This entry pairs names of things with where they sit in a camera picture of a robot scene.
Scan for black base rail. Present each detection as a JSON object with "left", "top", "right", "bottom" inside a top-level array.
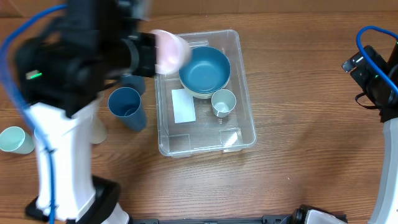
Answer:
[{"left": 128, "top": 215, "right": 292, "bottom": 224}]

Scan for blue tall cup front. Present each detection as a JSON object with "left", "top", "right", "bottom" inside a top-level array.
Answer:
[{"left": 108, "top": 87, "right": 147, "bottom": 131}]

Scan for blue bowl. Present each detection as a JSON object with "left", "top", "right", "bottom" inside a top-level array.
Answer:
[{"left": 178, "top": 46, "right": 231, "bottom": 94}]

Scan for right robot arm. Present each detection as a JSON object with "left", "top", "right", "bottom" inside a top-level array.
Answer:
[{"left": 342, "top": 41, "right": 397, "bottom": 224}]

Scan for white label in bin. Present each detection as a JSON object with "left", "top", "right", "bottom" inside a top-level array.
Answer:
[{"left": 172, "top": 89, "right": 196, "bottom": 124}]

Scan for clear plastic storage bin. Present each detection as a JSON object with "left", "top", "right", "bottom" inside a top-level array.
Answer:
[{"left": 155, "top": 29, "right": 256, "bottom": 157}]

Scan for blue tall cup rear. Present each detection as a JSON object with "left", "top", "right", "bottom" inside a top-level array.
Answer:
[{"left": 120, "top": 74, "right": 146, "bottom": 95}]

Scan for grey small cup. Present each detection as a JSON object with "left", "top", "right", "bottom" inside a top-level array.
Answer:
[{"left": 211, "top": 89, "right": 236, "bottom": 118}]

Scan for blue tall cup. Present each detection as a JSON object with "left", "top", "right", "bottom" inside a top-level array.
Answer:
[
  {"left": 108, "top": 87, "right": 147, "bottom": 131},
  {"left": 120, "top": 74, "right": 146, "bottom": 95}
]

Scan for large cream bowl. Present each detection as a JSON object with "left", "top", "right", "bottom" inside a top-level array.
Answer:
[{"left": 180, "top": 79, "right": 229, "bottom": 100}]

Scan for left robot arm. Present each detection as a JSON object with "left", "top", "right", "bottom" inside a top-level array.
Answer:
[{"left": 15, "top": 0, "right": 156, "bottom": 223}]

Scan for cream tall cup front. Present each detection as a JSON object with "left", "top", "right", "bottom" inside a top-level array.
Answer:
[{"left": 90, "top": 91, "right": 108, "bottom": 144}]

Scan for mint green small cup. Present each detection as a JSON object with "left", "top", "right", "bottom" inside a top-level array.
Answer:
[{"left": 0, "top": 126, "right": 35, "bottom": 154}]

